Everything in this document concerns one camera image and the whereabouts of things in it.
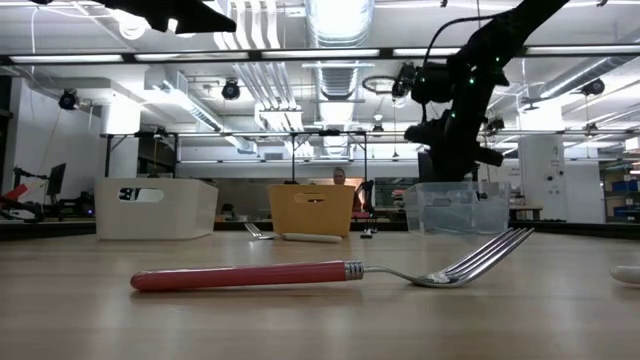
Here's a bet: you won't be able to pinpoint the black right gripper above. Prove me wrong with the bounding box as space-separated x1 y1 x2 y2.
403 99 506 184

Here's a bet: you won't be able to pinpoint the white handled fork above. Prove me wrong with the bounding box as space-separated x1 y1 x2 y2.
609 264 640 286
243 222 344 245

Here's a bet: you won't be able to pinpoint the clear plastic bin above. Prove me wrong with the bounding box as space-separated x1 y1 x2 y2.
403 181 512 236

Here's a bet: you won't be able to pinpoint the black light bar beam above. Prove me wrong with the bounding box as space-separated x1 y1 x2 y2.
0 45 640 65

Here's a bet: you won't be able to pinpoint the white pillar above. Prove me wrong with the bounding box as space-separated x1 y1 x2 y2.
518 134 569 222

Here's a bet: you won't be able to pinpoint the white ceiling pipes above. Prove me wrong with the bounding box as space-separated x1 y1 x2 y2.
214 0 306 134

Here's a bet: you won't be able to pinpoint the yellow plastic bin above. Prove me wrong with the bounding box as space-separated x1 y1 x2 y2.
267 183 357 239

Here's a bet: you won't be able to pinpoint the shelf with blue bins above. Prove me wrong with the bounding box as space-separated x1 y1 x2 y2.
598 159 640 225

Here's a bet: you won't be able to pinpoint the black computer monitor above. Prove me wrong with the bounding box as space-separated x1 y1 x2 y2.
46 162 68 199

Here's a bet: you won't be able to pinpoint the white plastic bin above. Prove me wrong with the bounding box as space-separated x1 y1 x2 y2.
94 177 220 241

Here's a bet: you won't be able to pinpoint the black bench equipment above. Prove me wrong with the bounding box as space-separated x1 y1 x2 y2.
0 194 96 224

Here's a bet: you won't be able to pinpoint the red padded bar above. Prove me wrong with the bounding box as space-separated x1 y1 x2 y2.
0 183 30 204

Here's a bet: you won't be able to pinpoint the black metal workbench frame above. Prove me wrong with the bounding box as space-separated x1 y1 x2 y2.
102 129 371 186

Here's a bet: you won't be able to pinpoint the silver ventilation duct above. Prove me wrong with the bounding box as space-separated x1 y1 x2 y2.
304 0 376 101

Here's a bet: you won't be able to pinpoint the black aluminium table frame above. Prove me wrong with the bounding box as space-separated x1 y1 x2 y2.
0 219 640 236

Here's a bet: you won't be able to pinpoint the red handled fork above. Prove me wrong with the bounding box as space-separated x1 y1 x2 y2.
129 227 535 294

